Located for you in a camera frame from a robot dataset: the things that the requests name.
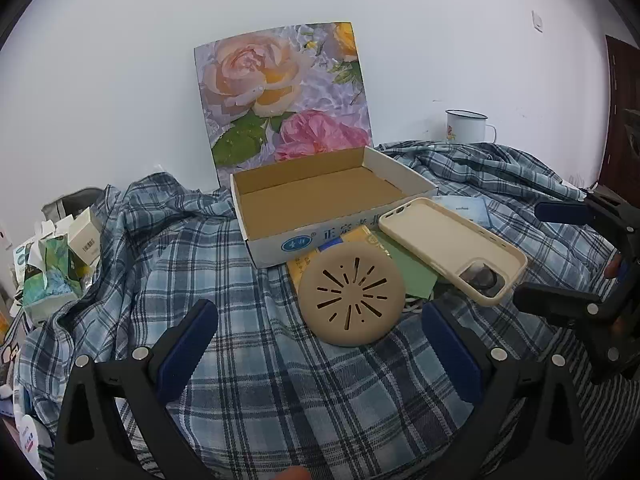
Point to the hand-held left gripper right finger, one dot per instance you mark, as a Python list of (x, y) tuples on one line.
[(450, 355)]

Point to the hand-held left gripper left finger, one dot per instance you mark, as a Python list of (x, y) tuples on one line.
[(187, 350)]

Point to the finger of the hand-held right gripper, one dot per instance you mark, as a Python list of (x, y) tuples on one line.
[(550, 300), (562, 212)]

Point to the light blue tissue pack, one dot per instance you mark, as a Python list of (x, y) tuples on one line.
[(475, 212)]

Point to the green paper sheet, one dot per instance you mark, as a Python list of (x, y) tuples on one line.
[(410, 270)]

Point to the beige round slotted disc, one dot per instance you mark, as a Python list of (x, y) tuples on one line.
[(350, 320)]

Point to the beige phone case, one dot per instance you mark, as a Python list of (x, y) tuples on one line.
[(440, 240)]

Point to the yellow packet with blue label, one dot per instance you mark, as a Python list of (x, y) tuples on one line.
[(345, 240)]

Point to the white cardboard box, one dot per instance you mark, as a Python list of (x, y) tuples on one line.
[(310, 195)]

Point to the person's right hand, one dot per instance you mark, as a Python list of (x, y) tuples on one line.
[(612, 266)]

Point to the grey striped bedsheet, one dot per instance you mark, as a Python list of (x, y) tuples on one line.
[(605, 420)]

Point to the blue plaid shirt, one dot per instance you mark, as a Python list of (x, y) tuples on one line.
[(250, 410)]

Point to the dark brown door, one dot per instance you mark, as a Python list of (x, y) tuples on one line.
[(622, 125)]

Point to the white enamel mug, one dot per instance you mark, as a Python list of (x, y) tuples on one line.
[(465, 127)]

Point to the small white carton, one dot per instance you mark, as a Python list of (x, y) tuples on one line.
[(85, 240)]

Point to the green tissue box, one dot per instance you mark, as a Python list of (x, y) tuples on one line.
[(50, 280)]

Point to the cartoon printed bag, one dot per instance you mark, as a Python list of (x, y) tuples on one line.
[(10, 350)]

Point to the white bottle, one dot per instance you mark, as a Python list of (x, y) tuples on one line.
[(27, 435)]

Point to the grey bag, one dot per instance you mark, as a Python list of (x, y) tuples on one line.
[(75, 200)]

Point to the blue and white packet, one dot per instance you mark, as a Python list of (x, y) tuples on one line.
[(22, 257)]

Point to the floral printed panel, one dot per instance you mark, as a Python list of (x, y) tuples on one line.
[(250, 75)]

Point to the white wall switch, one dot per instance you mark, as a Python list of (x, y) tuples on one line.
[(537, 21)]

